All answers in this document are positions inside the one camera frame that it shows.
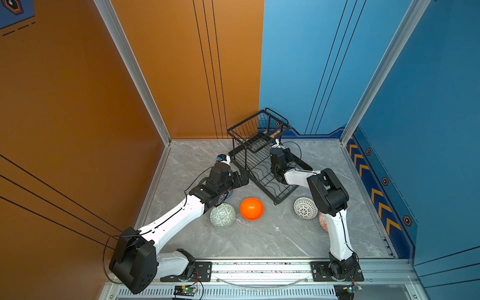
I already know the black wire dish rack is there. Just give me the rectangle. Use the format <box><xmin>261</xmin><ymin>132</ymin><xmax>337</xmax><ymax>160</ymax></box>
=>
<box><xmin>227</xmin><ymin>107</ymin><xmax>296</xmax><ymax>205</ymax></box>

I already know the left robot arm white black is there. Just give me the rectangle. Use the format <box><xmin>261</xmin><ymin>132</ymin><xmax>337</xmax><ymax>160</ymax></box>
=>
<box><xmin>109</xmin><ymin>160</ymin><xmax>249</xmax><ymax>295</ymax></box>

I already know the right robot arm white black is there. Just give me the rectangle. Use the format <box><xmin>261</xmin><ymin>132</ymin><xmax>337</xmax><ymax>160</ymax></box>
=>
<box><xmin>270</xmin><ymin>146</ymin><xmax>360</xmax><ymax>281</ymax></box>

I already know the dark blue patterned bowl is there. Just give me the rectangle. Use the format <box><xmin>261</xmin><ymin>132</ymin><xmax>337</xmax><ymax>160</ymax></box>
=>
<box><xmin>219</xmin><ymin>189</ymin><xmax>233</xmax><ymax>202</ymax></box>

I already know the pale green patterned bowl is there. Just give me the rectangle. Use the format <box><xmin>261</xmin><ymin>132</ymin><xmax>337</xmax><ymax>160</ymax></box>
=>
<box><xmin>210</xmin><ymin>203</ymin><xmax>236</xmax><ymax>229</ymax></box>

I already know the orange plastic bowl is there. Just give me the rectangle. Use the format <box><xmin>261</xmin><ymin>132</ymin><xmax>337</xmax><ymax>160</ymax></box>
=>
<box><xmin>240</xmin><ymin>197</ymin><xmax>265</xmax><ymax>221</ymax></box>

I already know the white black lattice bowl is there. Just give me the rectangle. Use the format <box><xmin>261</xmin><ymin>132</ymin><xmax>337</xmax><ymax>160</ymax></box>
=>
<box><xmin>293</xmin><ymin>197</ymin><xmax>318</xmax><ymax>220</ymax></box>

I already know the red white patterned bowl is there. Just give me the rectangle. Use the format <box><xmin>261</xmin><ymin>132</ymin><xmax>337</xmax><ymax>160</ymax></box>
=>
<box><xmin>318</xmin><ymin>212</ymin><xmax>329</xmax><ymax>233</ymax></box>

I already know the green circuit board left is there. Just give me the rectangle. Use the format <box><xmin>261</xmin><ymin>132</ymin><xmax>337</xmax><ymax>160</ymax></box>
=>
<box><xmin>172</xmin><ymin>286</ymin><xmax>198</xmax><ymax>300</ymax></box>

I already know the circuit board right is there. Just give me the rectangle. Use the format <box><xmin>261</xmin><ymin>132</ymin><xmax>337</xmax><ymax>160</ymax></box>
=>
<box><xmin>334</xmin><ymin>284</ymin><xmax>363</xmax><ymax>300</ymax></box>

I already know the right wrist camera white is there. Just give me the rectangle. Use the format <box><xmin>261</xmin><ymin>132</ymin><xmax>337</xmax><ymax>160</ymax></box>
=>
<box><xmin>271</xmin><ymin>139</ymin><xmax>283</xmax><ymax>149</ymax></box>

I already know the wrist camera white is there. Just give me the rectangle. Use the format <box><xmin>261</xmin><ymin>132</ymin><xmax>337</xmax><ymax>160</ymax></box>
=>
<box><xmin>216</xmin><ymin>154</ymin><xmax>231</xmax><ymax>165</ymax></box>
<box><xmin>271</xmin><ymin>139</ymin><xmax>283</xmax><ymax>149</ymax></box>

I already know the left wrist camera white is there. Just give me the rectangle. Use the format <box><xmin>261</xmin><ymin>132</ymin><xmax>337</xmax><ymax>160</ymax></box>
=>
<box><xmin>216</xmin><ymin>154</ymin><xmax>231</xmax><ymax>165</ymax></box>

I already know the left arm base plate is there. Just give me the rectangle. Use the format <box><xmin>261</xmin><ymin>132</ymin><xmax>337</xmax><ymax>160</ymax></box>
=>
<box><xmin>160</xmin><ymin>261</ymin><xmax>212</xmax><ymax>283</ymax></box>

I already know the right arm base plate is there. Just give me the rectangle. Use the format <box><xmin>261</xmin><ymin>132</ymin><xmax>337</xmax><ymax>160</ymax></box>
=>
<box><xmin>310</xmin><ymin>261</ymin><xmax>365</xmax><ymax>283</ymax></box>

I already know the aluminium front rail frame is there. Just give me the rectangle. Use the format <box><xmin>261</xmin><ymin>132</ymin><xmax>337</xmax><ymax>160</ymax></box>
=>
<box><xmin>100</xmin><ymin>258</ymin><xmax>429</xmax><ymax>300</ymax></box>

